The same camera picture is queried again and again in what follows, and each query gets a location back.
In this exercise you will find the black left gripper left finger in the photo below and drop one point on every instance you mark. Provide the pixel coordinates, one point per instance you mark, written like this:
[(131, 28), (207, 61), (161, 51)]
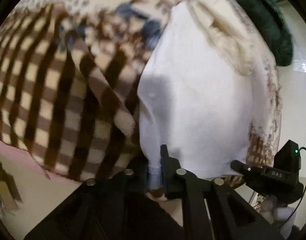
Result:
[(115, 208)]

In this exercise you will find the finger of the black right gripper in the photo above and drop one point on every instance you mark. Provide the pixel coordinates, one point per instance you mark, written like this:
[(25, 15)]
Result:
[(244, 169)]

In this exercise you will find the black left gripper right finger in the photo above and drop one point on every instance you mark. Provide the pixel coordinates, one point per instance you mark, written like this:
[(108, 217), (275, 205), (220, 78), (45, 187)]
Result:
[(210, 208)]

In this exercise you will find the white t-shirt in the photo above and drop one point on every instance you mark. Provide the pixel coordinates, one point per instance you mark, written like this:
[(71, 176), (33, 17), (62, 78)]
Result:
[(193, 102)]

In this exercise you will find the white gloved right hand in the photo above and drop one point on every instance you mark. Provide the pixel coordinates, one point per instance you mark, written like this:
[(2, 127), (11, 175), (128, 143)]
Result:
[(283, 217)]

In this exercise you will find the white bed headboard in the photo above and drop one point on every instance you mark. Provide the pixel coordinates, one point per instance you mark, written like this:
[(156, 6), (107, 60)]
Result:
[(292, 80)]

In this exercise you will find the floral brown checkered bedspread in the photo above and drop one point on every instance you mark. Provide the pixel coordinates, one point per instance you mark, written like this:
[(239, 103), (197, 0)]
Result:
[(70, 72)]

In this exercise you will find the dark green plush blanket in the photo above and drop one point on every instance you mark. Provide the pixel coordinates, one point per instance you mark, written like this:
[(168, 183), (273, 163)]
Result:
[(268, 19)]

